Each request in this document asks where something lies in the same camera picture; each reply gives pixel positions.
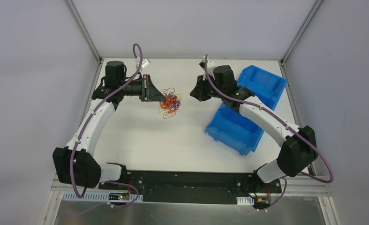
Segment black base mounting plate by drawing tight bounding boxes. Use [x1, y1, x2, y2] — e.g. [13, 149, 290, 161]
[98, 170, 282, 204]

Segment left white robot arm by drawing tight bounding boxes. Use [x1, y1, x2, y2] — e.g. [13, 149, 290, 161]
[53, 60, 166, 190]

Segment orange purple cable bundle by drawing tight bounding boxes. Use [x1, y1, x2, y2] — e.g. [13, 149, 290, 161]
[158, 87, 183, 119]

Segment blue plastic compartment bin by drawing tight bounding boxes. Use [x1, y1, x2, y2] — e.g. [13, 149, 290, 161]
[204, 64, 288, 157]

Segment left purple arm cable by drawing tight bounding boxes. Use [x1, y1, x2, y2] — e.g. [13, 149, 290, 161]
[70, 43, 144, 209]

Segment aluminium frame rail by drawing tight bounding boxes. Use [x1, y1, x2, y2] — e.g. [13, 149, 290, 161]
[51, 170, 331, 203]

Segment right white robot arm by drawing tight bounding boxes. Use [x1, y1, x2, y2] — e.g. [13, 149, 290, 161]
[190, 62, 318, 192]

